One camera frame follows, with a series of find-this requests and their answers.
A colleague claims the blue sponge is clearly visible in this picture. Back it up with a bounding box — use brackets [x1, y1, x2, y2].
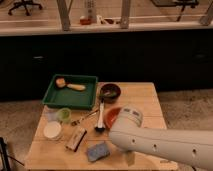
[87, 142, 110, 162]

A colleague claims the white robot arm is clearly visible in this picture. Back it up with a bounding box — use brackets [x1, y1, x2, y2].
[109, 106, 213, 171]

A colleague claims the green plastic tray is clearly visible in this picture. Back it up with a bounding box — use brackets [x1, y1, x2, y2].
[42, 74, 98, 110]

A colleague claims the dark brown bowl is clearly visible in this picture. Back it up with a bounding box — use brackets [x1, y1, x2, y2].
[99, 83, 121, 103]

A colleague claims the orange bowl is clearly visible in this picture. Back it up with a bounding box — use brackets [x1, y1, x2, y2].
[104, 107, 121, 129]

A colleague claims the metal fork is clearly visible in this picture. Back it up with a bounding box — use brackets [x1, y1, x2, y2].
[71, 110, 98, 126]

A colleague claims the green plastic cup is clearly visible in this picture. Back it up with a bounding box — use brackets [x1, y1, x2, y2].
[57, 108, 71, 123]

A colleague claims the clear plastic container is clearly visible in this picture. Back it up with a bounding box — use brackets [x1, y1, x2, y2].
[45, 110, 57, 121]

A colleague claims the brown rectangular block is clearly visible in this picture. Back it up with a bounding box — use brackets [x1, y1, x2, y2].
[66, 126, 87, 152]

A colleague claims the red bowl on shelf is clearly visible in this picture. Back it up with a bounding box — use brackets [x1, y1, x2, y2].
[79, 16, 92, 25]

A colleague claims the white round lid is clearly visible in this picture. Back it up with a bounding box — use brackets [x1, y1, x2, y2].
[43, 121, 62, 140]

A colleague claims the black office chair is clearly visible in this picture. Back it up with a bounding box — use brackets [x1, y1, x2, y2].
[8, 0, 43, 16]

